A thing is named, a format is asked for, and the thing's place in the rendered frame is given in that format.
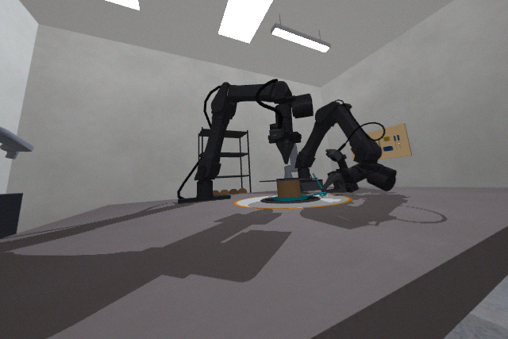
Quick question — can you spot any white circular mat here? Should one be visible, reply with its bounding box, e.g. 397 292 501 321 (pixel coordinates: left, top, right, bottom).
237 195 349 208

